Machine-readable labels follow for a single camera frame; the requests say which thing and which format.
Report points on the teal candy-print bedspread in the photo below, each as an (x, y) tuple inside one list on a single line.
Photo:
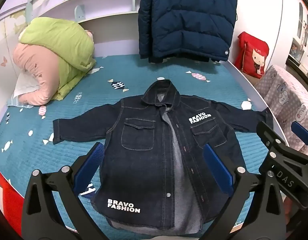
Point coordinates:
[(119, 67)]

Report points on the grey bookend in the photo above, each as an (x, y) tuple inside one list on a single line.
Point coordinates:
[(79, 12)]

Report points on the white headboard shelf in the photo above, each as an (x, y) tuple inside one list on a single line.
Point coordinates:
[(111, 15)]

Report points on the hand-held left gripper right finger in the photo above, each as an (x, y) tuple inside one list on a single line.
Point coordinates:
[(218, 170)]

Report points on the white cabinet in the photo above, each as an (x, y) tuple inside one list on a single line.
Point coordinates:
[(291, 30)]

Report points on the red cat cushion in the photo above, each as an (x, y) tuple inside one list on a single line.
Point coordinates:
[(253, 55)]

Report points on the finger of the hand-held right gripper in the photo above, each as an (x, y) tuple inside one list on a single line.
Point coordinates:
[(302, 133), (265, 133)]

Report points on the green and pink quilt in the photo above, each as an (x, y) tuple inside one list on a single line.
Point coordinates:
[(64, 42)]

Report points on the white bed frame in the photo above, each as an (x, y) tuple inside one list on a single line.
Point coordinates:
[(261, 100)]

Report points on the red cloth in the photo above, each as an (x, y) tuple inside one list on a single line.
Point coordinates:
[(9, 200)]

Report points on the white pillow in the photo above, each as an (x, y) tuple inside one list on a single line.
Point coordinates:
[(24, 86)]

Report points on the checked bear-print blanket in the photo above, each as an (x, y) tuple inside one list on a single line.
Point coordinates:
[(281, 92)]

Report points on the navy puffer jacket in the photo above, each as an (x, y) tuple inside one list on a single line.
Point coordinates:
[(186, 22)]

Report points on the dark denim jacket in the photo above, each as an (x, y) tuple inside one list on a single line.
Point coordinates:
[(144, 160)]

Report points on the white shelf divider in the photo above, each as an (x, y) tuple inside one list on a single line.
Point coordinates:
[(134, 2)]

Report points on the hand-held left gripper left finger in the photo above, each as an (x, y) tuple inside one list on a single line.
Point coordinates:
[(90, 163)]

